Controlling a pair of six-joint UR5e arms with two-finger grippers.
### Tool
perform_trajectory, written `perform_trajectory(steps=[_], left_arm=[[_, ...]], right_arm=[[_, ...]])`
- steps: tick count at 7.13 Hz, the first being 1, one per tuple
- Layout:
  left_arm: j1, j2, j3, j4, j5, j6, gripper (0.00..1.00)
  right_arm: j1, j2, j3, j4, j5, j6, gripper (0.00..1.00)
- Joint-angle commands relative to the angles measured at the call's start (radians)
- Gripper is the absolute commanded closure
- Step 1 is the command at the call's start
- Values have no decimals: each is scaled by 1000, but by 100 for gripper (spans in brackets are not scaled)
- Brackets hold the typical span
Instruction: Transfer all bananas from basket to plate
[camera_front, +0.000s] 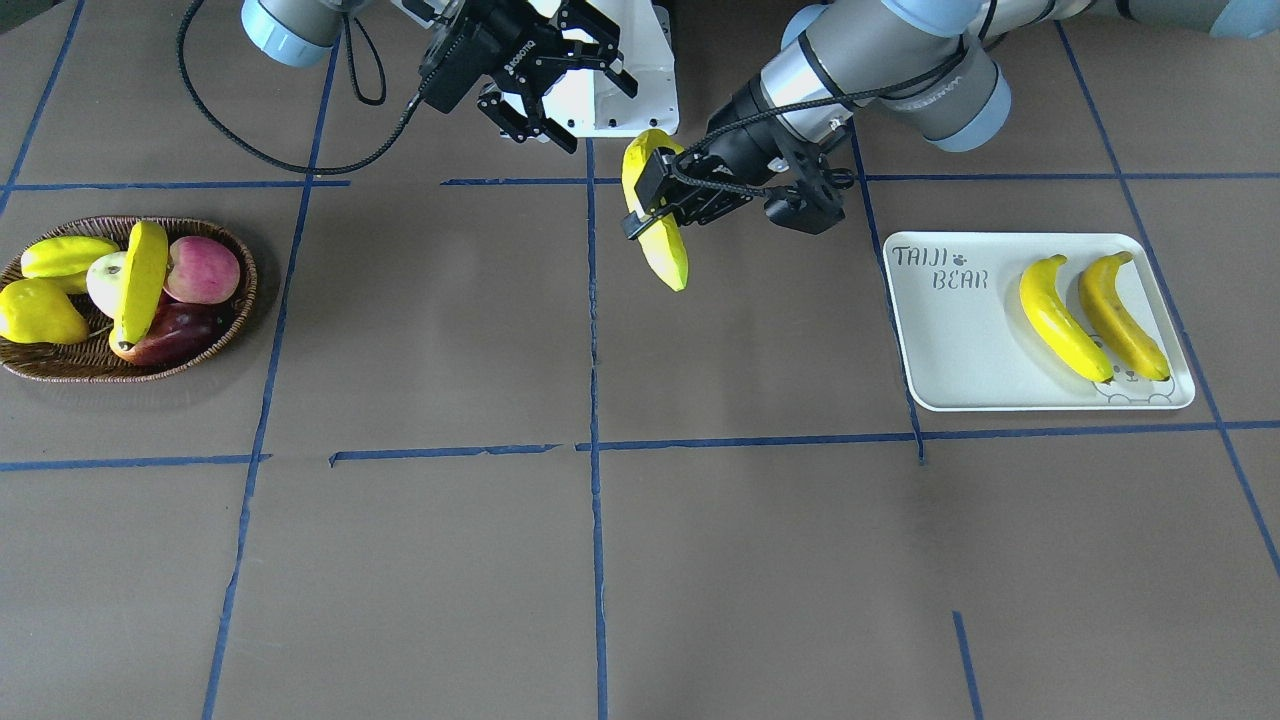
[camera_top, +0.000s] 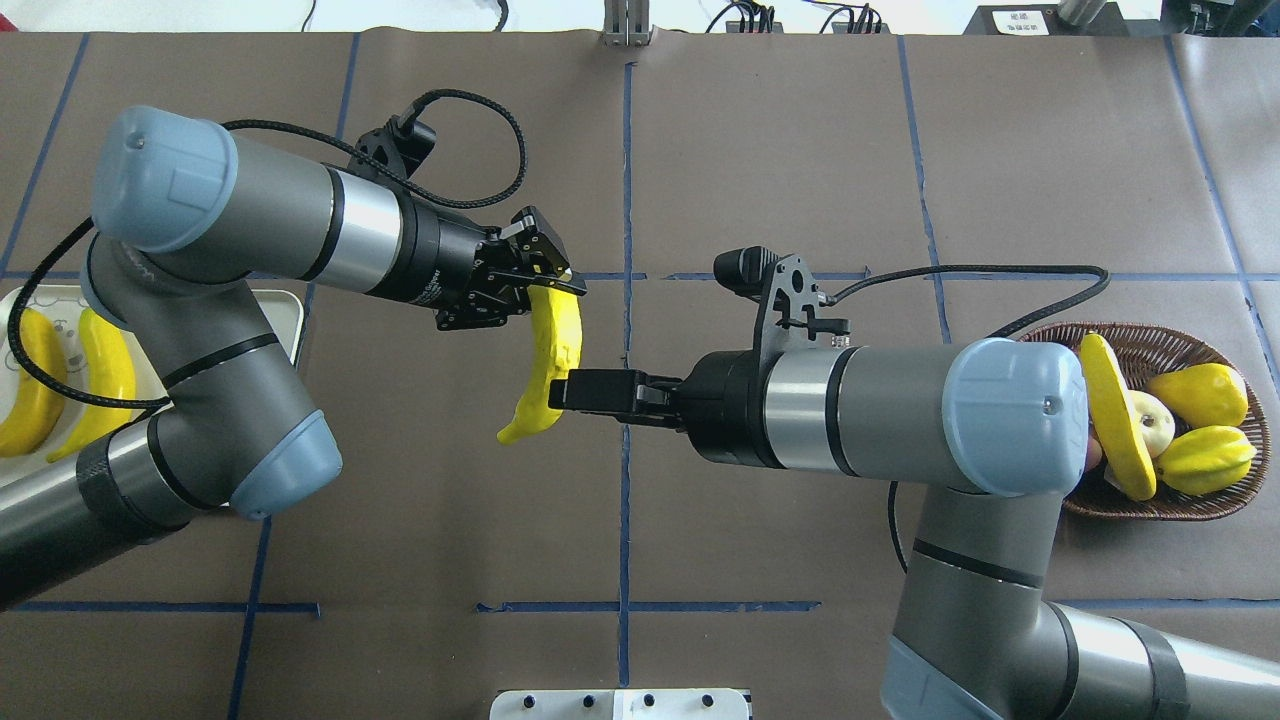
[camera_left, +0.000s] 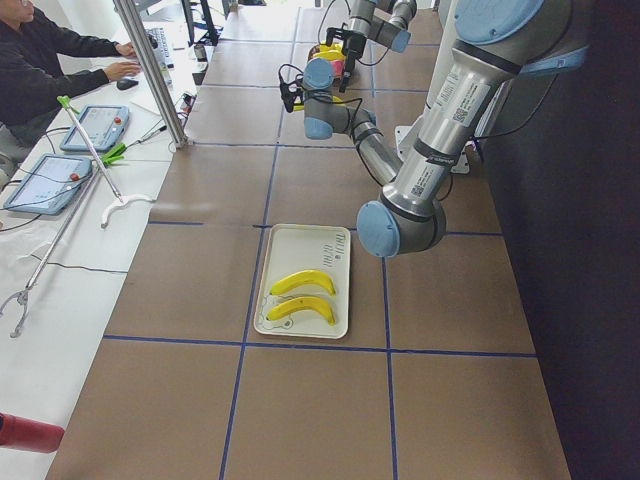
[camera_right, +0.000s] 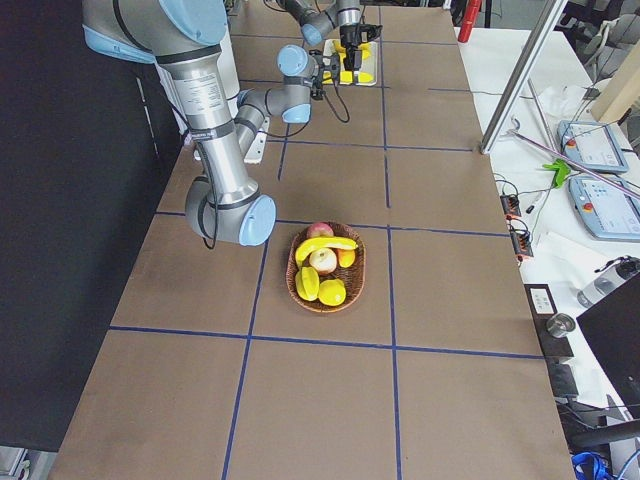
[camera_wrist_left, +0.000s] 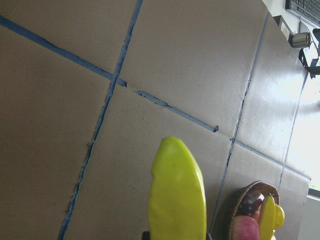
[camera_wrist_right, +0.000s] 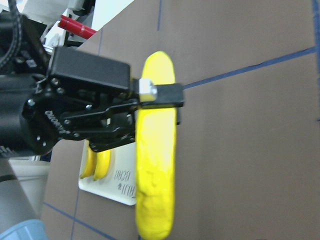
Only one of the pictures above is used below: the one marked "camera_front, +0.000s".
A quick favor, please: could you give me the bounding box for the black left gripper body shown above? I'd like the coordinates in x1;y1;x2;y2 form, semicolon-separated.
680;79;847;225

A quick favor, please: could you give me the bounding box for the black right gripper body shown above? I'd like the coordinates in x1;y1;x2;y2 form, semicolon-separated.
419;1;568;113

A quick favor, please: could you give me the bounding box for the yellow banana pale green side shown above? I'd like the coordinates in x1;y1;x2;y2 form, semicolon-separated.
620;128;689;292

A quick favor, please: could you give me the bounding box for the yellow banana curved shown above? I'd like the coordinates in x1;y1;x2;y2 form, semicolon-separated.
1018;254;1114;384

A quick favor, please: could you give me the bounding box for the yellow banana with dark tip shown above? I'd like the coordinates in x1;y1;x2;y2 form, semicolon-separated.
1078;251;1172;382

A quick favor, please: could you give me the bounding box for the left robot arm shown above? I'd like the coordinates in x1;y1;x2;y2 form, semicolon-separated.
622;1;1277;240

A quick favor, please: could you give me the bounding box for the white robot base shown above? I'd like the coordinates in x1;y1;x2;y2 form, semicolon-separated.
543;1;680;141

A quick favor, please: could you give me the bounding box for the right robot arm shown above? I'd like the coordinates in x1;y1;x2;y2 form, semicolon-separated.
241;1;640;152

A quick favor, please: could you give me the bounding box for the brown wicker basket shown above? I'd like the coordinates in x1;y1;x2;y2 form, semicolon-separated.
1;217;260;384

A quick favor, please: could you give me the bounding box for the white bear tray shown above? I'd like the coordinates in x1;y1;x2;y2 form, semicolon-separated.
883;231;1196;413

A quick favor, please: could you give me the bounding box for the red apple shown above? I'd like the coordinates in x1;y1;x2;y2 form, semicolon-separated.
164;236;241;305

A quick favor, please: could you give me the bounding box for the dark purple eggplant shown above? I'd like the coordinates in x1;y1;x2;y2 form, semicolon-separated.
108;302;234;366

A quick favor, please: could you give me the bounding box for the pale green apple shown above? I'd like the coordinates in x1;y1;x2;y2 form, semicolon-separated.
86;251;127;320

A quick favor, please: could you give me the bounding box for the yellow star fruit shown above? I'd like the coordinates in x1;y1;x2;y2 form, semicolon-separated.
20;234;119;295

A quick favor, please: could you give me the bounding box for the yellow pear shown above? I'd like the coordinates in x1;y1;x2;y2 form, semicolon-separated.
1;278;90;345

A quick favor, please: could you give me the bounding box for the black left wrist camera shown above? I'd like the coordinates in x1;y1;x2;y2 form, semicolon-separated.
765;120;856;236

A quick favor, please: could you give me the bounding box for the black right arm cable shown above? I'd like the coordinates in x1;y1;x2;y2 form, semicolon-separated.
177;0;442;176

